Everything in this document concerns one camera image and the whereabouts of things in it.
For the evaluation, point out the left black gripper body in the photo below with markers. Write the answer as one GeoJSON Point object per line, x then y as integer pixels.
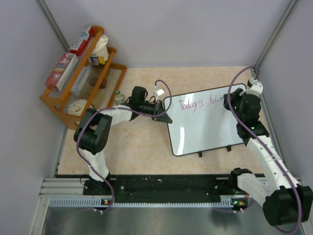
{"type": "Point", "coordinates": [157, 105]}

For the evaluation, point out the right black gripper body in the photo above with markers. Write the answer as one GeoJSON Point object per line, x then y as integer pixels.
{"type": "Point", "coordinates": [235, 100]}

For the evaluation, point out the white whiteboard black frame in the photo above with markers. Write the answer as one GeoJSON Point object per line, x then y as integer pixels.
{"type": "Point", "coordinates": [200, 121]}

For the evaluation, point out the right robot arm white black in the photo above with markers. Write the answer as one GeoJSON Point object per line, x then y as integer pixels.
{"type": "Point", "coordinates": [283, 199]}

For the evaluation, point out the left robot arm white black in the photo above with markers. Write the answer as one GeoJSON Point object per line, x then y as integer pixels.
{"type": "Point", "coordinates": [91, 135]}

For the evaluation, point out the clear plastic bottle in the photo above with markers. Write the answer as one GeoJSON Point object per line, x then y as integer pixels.
{"type": "Point", "coordinates": [119, 97]}

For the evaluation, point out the brown box on shelf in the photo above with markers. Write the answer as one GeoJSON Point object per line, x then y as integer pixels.
{"type": "Point", "coordinates": [103, 84]}

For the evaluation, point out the orange wooden shelf rack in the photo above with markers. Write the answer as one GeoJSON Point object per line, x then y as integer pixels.
{"type": "Point", "coordinates": [84, 82]}

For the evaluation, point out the white cup upper shelf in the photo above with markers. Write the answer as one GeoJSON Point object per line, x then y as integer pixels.
{"type": "Point", "coordinates": [100, 54]}

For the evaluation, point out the white cup shelf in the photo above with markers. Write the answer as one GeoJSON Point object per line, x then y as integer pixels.
{"type": "Point", "coordinates": [100, 54]}
{"type": "Point", "coordinates": [76, 108]}

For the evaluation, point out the white cup lower shelf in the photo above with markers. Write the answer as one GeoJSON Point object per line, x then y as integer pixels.
{"type": "Point", "coordinates": [76, 108]}

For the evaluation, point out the red white toothpaste box upper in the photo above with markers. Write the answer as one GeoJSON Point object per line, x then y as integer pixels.
{"type": "Point", "coordinates": [80, 43]}

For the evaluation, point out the red white toothpaste box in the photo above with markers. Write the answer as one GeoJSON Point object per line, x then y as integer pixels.
{"type": "Point", "coordinates": [61, 72]}
{"type": "Point", "coordinates": [80, 43]}

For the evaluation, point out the red white toothpaste box lower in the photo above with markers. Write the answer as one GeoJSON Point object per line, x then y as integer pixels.
{"type": "Point", "coordinates": [61, 72]}

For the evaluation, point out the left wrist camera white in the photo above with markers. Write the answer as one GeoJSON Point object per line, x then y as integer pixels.
{"type": "Point", "coordinates": [159, 92]}

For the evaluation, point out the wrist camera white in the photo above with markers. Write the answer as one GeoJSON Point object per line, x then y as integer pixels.
{"type": "Point", "coordinates": [255, 87]}
{"type": "Point", "coordinates": [159, 92]}

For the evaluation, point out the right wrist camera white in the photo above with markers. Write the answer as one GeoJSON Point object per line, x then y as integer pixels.
{"type": "Point", "coordinates": [255, 87]}

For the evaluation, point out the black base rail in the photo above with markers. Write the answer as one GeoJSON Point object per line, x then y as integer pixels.
{"type": "Point", "coordinates": [190, 188]}

